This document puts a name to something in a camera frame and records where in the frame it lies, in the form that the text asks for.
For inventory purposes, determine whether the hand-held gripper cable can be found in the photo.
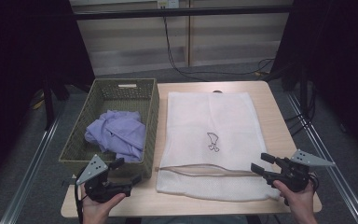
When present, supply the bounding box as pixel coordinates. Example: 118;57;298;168
307;172;321;194
74;167;86;224

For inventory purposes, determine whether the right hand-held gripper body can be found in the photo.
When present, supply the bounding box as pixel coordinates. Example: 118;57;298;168
264;148;336;193

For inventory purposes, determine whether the person's right hand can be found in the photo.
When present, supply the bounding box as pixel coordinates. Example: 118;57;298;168
272;180;315;216

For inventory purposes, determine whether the right hand-held gripper cable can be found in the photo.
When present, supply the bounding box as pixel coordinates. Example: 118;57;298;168
307;172;321;194

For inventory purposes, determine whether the black tape mark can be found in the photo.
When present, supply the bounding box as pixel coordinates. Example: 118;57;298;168
61;177;77;189

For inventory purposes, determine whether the bundle of black floor cables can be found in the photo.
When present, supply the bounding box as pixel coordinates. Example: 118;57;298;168
284;83;317;138

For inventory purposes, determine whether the black curtain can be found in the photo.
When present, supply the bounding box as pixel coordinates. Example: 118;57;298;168
0;0;96;190
269;0;358;164

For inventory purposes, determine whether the black horizontal bar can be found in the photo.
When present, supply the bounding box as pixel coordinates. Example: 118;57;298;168
74;5;294;21

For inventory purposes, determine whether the left hand-held gripper cable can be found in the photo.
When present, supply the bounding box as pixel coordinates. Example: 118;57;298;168
74;167;86;224

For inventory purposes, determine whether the green woven basket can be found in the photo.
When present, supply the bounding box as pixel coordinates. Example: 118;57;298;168
58;77;160;180

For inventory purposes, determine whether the black metal stand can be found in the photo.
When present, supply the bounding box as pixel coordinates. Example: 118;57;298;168
41;74;56;131

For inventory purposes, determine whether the purple garment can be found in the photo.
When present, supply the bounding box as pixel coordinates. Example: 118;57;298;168
84;109;147;163

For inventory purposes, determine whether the metal floor rail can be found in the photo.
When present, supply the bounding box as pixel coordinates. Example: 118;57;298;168
286;92;358;224
0;106;63;224

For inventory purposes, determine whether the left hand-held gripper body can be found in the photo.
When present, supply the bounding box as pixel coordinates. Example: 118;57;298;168
76;154;132;203

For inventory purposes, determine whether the person's left hand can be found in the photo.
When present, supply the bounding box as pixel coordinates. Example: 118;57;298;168
80;186;127;218

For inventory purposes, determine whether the yellow floor object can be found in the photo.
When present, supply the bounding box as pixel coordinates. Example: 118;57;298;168
32;89;47;110

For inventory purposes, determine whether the long black wall cable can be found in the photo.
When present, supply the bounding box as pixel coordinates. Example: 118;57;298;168
162;16;276;82

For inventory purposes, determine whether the white mesh laundry bag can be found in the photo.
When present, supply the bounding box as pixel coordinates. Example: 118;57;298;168
156;91;282;203

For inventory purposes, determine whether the white wall power outlet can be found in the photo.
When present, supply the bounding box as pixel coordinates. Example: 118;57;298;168
157;0;180;9

